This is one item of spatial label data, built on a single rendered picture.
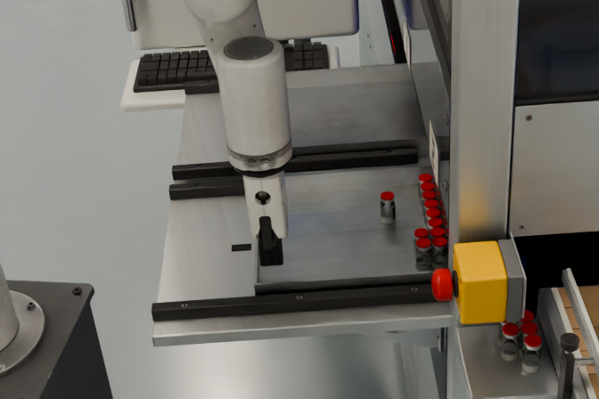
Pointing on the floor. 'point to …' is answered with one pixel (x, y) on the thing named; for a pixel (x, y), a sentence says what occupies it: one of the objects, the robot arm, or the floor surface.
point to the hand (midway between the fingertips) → (271, 251)
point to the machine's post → (480, 109)
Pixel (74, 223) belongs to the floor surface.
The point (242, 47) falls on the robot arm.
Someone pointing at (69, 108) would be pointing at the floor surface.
